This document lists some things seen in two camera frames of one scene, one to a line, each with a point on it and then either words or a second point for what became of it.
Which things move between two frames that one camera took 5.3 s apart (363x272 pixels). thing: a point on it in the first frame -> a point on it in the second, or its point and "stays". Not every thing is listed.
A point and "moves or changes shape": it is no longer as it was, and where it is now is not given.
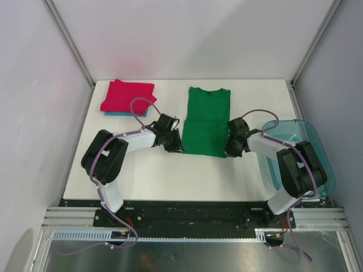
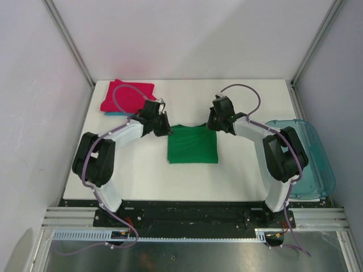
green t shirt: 206,127 moves or changes shape
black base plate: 194,219 stays
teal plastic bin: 292,131 stays
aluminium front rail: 83,217 stays
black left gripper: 177,147 -> 166,129
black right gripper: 229,152 -> 210,124
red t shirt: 129,97 stays
